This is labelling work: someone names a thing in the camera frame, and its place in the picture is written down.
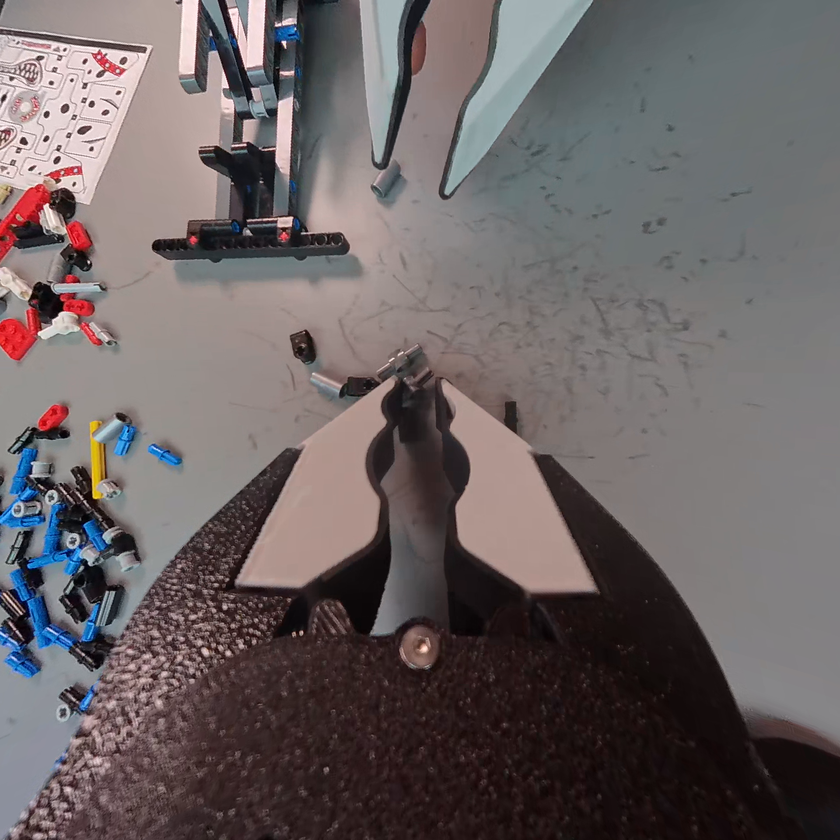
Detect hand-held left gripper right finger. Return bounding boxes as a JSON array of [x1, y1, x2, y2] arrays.
[[434, 378, 601, 636]]

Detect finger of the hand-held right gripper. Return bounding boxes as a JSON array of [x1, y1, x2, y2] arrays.
[[360, 0, 432, 169], [438, 0, 595, 199]]

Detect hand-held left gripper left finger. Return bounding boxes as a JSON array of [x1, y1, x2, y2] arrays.
[[233, 379, 403, 636]]

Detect grey black toy chassis model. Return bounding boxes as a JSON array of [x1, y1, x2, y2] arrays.
[[152, 0, 350, 263]]

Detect pile of blue black pins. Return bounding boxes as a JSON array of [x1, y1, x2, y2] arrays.
[[0, 403, 183, 723]]

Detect white sticker sheet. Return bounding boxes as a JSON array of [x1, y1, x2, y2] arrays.
[[0, 28, 153, 203]]

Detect pile of red white pieces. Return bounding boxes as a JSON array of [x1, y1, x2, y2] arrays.
[[0, 182, 119, 362]]

